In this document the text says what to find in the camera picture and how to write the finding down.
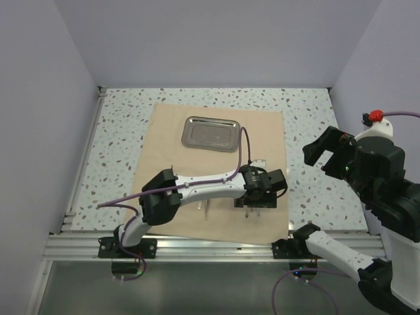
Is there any aluminium left side rail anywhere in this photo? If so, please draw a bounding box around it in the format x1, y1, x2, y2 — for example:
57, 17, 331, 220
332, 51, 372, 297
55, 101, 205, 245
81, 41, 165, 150
58, 86, 108, 234

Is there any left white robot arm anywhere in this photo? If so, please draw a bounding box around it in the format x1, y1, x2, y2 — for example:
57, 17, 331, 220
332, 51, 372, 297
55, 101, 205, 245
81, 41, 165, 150
113, 164, 288, 258

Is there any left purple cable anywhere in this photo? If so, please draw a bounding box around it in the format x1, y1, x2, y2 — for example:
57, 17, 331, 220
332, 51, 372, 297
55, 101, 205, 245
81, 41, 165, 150
97, 127, 252, 280

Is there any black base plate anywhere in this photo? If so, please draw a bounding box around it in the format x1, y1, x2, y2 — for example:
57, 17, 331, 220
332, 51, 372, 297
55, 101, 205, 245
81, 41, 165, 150
98, 237, 158, 259
271, 238, 321, 259

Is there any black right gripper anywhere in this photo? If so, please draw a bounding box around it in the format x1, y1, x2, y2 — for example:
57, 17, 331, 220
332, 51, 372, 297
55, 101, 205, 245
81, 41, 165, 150
303, 123, 373, 203

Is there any aluminium rail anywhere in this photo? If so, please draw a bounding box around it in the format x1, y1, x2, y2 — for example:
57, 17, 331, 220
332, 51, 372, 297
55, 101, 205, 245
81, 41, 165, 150
42, 231, 386, 263
58, 86, 108, 234

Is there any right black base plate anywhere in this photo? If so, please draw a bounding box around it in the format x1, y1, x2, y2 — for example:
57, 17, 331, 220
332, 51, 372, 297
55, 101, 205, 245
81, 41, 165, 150
271, 238, 321, 259

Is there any purple cable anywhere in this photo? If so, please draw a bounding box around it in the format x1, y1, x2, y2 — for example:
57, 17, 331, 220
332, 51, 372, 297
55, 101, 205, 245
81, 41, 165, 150
97, 127, 252, 280
271, 110, 420, 315

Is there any steel instrument tray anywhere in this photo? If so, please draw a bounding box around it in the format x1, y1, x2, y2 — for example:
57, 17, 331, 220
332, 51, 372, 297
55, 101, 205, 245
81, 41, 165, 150
181, 116, 240, 153

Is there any aluminium front rail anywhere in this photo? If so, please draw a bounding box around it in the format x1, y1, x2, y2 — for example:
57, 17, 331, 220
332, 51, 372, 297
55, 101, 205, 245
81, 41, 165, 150
42, 231, 386, 263

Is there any beige cloth wrap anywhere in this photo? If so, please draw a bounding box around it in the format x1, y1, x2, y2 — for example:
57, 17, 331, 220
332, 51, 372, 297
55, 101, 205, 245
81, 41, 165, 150
132, 104, 289, 245

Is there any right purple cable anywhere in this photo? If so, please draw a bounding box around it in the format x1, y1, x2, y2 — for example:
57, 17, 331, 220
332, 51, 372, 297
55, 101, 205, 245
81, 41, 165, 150
271, 110, 420, 315

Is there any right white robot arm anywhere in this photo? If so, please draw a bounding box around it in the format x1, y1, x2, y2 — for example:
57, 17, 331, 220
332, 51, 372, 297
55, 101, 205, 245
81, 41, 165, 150
291, 110, 419, 314

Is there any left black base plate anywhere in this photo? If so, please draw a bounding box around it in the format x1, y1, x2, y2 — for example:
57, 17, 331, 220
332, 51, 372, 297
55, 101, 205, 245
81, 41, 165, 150
98, 237, 158, 259

